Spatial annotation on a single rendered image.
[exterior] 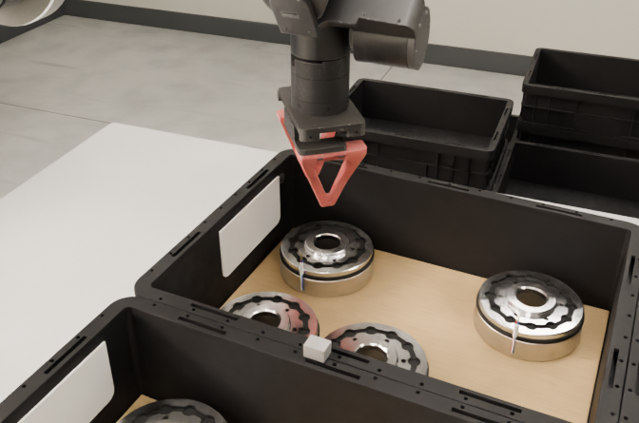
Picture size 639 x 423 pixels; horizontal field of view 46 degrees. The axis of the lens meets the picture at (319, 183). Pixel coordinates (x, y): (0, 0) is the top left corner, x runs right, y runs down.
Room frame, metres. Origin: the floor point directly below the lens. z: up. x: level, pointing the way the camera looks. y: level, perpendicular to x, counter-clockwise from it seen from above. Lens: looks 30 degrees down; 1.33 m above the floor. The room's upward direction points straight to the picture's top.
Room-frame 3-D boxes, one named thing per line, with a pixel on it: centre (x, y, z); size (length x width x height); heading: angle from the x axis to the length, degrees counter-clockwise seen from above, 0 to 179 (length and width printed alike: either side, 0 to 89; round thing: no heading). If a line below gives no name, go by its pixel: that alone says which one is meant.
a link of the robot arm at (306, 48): (0.67, -0.01, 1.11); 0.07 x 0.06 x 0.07; 69
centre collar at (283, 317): (0.54, 0.05, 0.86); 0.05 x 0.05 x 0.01
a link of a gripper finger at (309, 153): (0.66, 0.00, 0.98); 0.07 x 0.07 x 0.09; 15
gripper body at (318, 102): (0.68, 0.00, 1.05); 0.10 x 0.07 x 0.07; 15
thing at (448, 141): (1.61, -0.24, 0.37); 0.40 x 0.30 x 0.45; 69
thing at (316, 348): (0.43, 0.00, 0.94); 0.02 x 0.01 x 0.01; 65
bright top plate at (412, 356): (0.50, -0.05, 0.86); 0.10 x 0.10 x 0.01
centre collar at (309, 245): (0.67, -0.01, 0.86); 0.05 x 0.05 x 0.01
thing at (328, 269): (0.67, -0.01, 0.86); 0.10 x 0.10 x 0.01
